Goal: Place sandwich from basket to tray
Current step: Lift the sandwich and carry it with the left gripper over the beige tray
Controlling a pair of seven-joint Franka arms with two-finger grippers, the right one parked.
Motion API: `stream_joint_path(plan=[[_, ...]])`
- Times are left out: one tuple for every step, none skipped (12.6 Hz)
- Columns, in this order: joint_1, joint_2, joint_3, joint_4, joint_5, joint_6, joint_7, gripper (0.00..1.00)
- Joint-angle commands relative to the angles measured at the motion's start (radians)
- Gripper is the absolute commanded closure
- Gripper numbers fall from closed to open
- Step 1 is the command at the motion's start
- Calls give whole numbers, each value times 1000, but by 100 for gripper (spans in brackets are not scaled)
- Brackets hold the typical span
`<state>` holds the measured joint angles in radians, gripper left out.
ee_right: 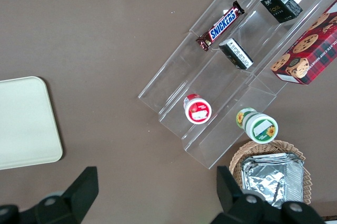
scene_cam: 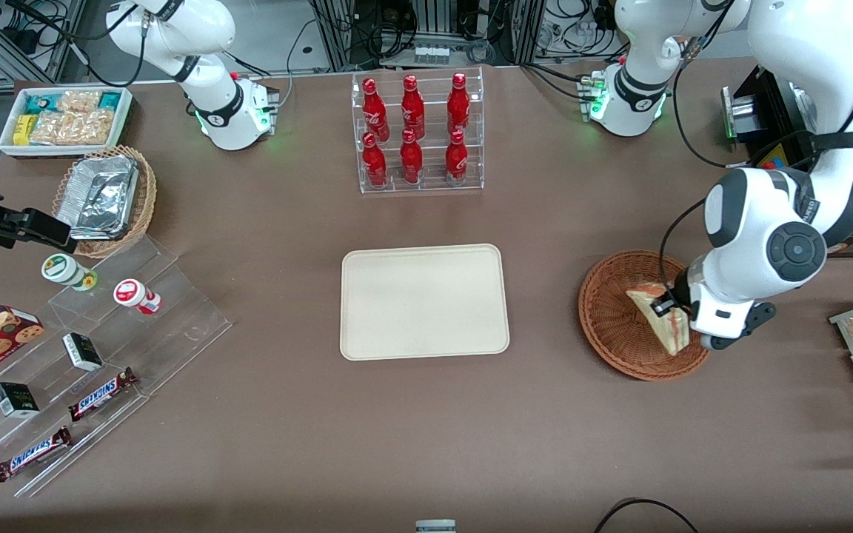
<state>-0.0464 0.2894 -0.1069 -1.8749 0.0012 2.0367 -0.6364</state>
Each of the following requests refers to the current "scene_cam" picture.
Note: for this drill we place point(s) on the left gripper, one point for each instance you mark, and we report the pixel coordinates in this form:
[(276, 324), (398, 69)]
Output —
[(680, 289)]

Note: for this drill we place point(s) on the triangular sandwich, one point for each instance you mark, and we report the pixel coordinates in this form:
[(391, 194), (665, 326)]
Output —
[(667, 333)]

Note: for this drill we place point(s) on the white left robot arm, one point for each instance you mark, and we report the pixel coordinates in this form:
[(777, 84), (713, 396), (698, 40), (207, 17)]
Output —
[(789, 44)]

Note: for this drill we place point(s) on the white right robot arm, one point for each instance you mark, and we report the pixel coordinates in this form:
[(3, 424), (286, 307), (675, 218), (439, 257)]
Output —
[(212, 29)]

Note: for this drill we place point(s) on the round brown wicker basket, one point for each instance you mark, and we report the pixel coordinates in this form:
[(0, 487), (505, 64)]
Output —
[(611, 326)]

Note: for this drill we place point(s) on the light tan wicker basket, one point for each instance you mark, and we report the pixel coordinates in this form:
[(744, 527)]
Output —
[(144, 200)]

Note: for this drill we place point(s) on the cream rectangular plastic tray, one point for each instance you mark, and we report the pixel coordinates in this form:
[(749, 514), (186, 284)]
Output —
[(424, 302)]

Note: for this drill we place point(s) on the green lid yogurt cup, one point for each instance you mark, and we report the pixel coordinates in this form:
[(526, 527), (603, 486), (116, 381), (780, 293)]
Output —
[(64, 269)]

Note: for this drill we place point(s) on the silver foil container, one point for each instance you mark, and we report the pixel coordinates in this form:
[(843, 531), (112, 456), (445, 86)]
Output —
[(97, 196)]

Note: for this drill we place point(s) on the white rectangular snack bin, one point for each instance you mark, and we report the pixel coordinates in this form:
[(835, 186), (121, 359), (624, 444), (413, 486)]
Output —
[(8, 137)]

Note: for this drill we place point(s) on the yellow snack pack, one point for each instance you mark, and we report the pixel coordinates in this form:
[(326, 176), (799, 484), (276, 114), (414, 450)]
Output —
[(22, 129)]

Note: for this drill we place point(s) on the red lid yogurt cup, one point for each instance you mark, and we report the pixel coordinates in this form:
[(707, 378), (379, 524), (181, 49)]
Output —
[(130, 293)]

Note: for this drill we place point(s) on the clear peanut snack bag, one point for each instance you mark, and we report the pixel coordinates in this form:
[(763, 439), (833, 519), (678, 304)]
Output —
[(78, 101), (75, 127)]

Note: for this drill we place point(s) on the small black carton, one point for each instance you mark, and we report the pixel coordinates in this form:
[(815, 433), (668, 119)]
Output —
[(82, 352), (15, 400)]

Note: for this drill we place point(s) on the teal snack pack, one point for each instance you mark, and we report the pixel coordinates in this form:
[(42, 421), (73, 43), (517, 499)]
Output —
[(41, 102), (109, 101)]

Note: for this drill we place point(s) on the clear acrylic stepped stand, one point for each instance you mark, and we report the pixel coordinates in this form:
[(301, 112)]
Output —
[(167, 326)]

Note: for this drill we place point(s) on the Snickers chocolate bar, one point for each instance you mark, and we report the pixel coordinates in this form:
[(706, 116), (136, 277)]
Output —
[(32, 454), (101, 394)]

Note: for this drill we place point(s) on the red cola bottle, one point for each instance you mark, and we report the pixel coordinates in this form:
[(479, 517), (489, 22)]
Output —
[(411, 158), (375, 111), (412, 107), (456, 159), (375, 163), (458, 104)]

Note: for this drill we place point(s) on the clear acrylic bottle rack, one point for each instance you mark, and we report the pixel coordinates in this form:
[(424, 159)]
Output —
[(426, 189)]

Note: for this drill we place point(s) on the small grey device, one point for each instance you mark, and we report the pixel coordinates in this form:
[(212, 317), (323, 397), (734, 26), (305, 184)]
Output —
[(435, 526)]

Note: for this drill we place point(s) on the white power strip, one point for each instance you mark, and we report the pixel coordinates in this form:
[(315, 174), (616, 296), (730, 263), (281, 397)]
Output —
[(432, 55)]

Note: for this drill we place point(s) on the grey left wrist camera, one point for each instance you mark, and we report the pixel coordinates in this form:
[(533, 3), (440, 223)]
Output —
[(756, 317)]

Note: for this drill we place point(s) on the aluminium frame equipment rack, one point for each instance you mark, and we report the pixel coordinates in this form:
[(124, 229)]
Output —
[(426, 22)]

